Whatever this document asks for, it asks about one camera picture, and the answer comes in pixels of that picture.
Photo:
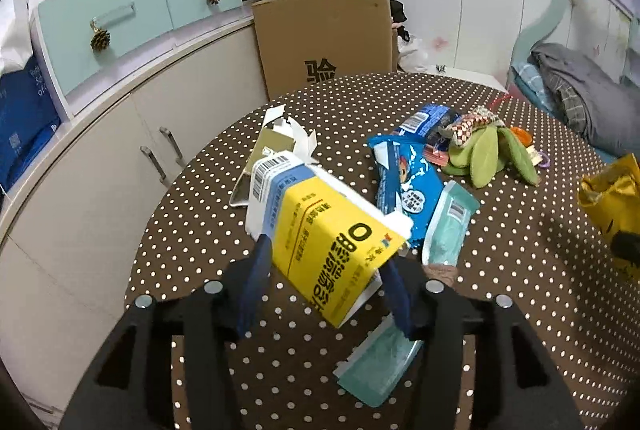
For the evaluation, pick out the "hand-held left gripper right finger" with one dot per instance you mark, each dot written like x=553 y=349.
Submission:
x=398 y=297

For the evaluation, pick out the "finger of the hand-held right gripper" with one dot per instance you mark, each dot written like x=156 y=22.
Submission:
x=627 y=245

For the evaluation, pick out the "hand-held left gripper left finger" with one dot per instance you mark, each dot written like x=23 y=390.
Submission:
x=252 y=280

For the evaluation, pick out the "yellow plastic bag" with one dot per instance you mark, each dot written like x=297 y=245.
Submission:
x=607 y=195

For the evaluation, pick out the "yellow and white carton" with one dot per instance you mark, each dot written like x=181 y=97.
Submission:
x=320 y=240

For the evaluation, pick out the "green leaf plush toy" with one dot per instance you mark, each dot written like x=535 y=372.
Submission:
x=482 y=154

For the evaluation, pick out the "teal face mask packet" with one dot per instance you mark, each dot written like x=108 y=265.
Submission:
x=380 y=365

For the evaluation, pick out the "teal wipes packet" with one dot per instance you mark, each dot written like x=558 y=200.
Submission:
x=450 y=225

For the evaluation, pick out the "large blue snack wrapper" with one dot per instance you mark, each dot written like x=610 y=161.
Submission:
x=405 y=180

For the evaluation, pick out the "small white strip packet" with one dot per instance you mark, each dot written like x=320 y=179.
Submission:
x=534 y=156

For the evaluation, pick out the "torn olive and white box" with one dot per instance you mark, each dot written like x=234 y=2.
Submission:
x=272 y=142

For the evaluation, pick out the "red striped snack packet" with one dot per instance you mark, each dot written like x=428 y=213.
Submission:
x=436 y=155

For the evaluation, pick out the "orange plastic piece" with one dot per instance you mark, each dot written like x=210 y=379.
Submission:
x=523 y=138

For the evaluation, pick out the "grey quilt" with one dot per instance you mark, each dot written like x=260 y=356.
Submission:
x=590 y=94

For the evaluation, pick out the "small blue snack wrapper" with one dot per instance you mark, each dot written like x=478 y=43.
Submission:
x=425 y=119

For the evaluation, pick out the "red checkered wrapper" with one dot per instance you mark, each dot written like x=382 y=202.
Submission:
x=467 y=127

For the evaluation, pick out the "blue checked pillow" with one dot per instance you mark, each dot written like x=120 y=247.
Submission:
x=532 y=82

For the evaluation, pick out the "white curved cabinet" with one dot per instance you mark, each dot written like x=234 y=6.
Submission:
x=75 y=210

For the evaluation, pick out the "white plastic bag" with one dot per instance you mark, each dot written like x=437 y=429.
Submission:
x=414 y=53

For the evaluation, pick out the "faint pink butterfly sticker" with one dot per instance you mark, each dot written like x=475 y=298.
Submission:
x=440 y=42

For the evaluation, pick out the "blue plastic pack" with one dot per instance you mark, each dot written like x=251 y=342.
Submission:
x=22 y=94
x=25 y=154

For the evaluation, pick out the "large cardboard box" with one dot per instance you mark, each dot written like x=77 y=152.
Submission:
x=325 y=29

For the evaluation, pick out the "black garment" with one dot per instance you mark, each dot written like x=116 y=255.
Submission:
x=399 y=17

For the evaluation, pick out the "white plastic sack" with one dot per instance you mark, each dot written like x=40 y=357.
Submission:
x=15 y=24

